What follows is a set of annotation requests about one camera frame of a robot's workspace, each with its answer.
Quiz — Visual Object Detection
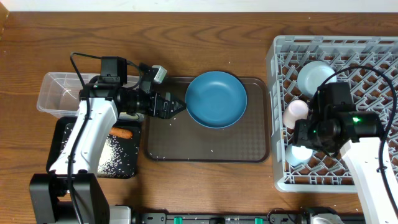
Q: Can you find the pink plastic cup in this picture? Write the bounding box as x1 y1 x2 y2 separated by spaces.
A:
282 100 309 129

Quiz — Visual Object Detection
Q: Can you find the dark blue plate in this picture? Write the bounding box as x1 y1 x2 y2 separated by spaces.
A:
185 71 248 129

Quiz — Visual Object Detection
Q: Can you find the light blue plastic cup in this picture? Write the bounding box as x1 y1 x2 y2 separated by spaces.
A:
285 144 313 167

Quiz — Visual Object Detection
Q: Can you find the light blue bowl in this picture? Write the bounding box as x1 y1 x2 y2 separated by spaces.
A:
297 61 335 98

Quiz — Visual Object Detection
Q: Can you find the orange carrot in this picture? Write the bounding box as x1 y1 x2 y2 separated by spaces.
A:
109 127 133 139

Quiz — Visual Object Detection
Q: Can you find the pile of white rice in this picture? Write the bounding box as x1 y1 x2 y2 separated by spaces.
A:
98 135 123 177

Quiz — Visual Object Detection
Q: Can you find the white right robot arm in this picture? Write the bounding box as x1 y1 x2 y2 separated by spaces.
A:
293 82 397 223

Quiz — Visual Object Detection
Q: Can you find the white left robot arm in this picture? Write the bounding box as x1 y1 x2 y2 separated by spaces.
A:
29 57 187 223

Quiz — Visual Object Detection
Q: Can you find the clear plastic waste bin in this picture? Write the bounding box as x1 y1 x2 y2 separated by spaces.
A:
37 72 144 124

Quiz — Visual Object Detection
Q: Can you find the grey plastic dishwasher rack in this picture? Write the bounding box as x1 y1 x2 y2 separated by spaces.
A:
266 35 397 194

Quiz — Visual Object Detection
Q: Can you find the black waste tray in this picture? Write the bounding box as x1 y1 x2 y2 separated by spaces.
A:
46 116 141 179

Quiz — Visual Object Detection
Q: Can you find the brown plastic serving tray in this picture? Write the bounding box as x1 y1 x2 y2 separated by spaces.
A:
144 78 271 163

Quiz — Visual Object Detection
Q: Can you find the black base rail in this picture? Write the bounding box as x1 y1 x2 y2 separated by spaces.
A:
108 205 364 224

